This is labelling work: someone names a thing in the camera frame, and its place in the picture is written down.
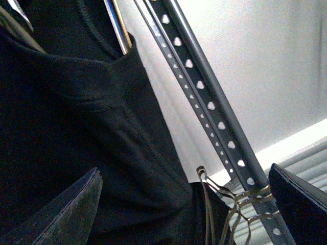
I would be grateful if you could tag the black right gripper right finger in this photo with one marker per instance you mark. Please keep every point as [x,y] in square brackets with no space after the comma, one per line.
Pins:
[302,206]

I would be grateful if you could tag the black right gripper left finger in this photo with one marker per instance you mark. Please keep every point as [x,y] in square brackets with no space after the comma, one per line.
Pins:
[67,219]

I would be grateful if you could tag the black printed t-shirt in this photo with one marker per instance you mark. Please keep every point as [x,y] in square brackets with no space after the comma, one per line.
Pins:
[72,101]

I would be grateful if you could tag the chrome metal bar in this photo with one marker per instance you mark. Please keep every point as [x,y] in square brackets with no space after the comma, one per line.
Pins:
[118,24]

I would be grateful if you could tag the grey perforated front rack rail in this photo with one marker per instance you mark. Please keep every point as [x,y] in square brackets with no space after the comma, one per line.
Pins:
[256,202]

